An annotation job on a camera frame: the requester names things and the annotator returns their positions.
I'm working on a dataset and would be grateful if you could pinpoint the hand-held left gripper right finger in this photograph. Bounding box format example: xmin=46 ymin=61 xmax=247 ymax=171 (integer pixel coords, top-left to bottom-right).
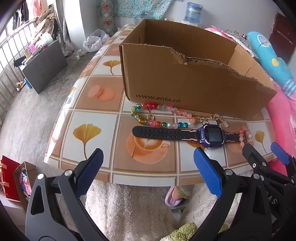
xmin=194 ymin=148 xmax=273 ymax=241

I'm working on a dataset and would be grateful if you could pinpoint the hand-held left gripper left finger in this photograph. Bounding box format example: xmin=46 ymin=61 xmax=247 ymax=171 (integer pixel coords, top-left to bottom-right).
xmin=25 ymin=148 xmax=109 ymax=241

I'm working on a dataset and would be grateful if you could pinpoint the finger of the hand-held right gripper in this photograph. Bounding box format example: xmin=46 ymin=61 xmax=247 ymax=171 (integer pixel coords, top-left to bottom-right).
xmin=270 ymin=142 xmax=296 ymax=179
xmin=242 ymin=144 xmax=270 ymax=176

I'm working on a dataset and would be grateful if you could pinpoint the pink orange bead bracelet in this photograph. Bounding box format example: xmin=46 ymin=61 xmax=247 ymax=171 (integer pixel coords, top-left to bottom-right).
xmin=238 ymin=127 xmax=253 ymax=147

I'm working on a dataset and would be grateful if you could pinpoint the gold abacus keychain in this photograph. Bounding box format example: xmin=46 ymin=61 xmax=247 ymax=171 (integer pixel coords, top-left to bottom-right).
xmin=210 ymin=113 xmax=230 ymax=127

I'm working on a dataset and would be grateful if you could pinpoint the black purple smart watch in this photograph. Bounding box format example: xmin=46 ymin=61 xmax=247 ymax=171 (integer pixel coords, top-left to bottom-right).
xmin=132 ymin=124 xmax=247 ymax=149

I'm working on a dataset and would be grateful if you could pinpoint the multicolour bead bracelet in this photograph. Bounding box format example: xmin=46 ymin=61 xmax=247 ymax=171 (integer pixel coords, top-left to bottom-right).
xmin=131 ymin=103 xmax=196 ymax=129

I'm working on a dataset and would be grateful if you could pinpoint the brown cardboard box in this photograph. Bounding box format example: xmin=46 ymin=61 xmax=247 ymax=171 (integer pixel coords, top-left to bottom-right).
xmin=119 ymin=19 xmax=277 ymax=120

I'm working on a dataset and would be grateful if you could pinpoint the purple slipper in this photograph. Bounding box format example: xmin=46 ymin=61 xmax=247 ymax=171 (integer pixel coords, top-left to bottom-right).
xmin=165 ymin=185 xmax=192 ymax=208

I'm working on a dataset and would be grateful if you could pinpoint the white fluffy robe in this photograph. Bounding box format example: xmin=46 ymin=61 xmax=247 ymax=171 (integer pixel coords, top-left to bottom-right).
xmin=84 ymin=183 xmax=241 ymax=241

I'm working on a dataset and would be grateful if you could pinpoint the tile print tablecloth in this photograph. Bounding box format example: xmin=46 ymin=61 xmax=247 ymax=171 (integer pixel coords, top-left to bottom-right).
xmin=44 ymin=23 xmax=278 ymax=186

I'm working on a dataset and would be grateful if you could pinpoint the green fluffy cuff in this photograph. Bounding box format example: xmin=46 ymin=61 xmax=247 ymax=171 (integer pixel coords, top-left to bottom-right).
xmin=170 ymin=222 xmax=229 ymax=241

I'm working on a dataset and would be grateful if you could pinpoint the brown paper bag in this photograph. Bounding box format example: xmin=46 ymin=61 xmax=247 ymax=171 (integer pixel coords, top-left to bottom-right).
xmin=13 ymin=161 xmax=37 ymax=211

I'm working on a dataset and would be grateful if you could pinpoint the red paper bag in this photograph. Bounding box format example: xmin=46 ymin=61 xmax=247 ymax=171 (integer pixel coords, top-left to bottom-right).
xmin=0 ymin=155 xmax=21 ymax=201

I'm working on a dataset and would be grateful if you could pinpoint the blue cartoon pillow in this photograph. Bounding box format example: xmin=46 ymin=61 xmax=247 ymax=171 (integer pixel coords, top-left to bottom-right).
xmin=246 ymin=31 xmax=296 ymax=101

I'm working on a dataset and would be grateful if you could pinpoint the pair of beige shoes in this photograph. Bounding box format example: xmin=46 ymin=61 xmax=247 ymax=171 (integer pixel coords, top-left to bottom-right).
xmin=15 ymin=77 xmax=27 ymax=92

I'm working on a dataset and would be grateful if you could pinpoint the lace trimmed pillow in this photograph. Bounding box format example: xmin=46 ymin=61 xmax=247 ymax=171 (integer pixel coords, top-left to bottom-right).
xmin=222 ymin=30 xmax=258 ymax=58

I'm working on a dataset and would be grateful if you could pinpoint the dark grey cabinet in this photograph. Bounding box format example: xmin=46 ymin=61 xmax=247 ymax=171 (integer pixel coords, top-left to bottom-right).
xmin=22 ymin=39 xmax=68 ymax=94

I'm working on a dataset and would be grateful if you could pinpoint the dark red door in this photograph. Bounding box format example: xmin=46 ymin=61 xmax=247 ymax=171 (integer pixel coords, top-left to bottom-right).
xmin=268 ymin=11 xmax=294 ymax=64

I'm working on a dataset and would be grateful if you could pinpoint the metal balcony railing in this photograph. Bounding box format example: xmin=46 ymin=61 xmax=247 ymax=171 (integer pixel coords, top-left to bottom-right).
xmin=0 ymin=19 xmax=35 ymax=123

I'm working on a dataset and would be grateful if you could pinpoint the white plastic bag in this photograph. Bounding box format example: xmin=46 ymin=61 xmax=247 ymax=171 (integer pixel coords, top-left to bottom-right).
xmin=83 ymin=29 xmax=110 ymax=53

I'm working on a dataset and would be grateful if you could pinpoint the patterned patchwork cushion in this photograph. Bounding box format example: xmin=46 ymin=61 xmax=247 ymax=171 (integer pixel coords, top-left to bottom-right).
xmin=102 ymin=0 xmax=115 ymax=35

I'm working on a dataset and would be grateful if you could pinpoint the blue water bottle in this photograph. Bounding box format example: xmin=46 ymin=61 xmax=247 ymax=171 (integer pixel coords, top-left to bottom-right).
xmin=184 ymin=2 xmax=203 ymax=26

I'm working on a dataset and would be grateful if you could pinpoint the heap of bags and clothes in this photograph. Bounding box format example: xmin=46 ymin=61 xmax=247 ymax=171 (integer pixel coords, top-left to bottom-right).
xmin=28 ymin=11 xmax=58 ymax=56

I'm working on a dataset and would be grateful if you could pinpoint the clear plastic jug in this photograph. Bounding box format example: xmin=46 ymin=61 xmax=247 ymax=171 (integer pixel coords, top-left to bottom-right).
xmin=134 ymin=10 xmax=148 ymax=25

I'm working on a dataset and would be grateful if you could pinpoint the dark hanging jacket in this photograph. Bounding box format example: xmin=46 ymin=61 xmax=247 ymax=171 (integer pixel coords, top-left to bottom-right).
xmin=13 ymin=10 xmax=23 ymax=29

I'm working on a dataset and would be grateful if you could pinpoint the teal floral cloth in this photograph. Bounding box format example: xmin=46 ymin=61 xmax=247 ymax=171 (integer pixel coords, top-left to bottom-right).
xmin=96 ymin=0 xmax=183 ymax=20

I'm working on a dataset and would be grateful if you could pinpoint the pink hanging garment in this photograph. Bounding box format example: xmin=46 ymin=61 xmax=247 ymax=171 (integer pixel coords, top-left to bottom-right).
xmin=32 ymin=0 xmax=44 ymax=14

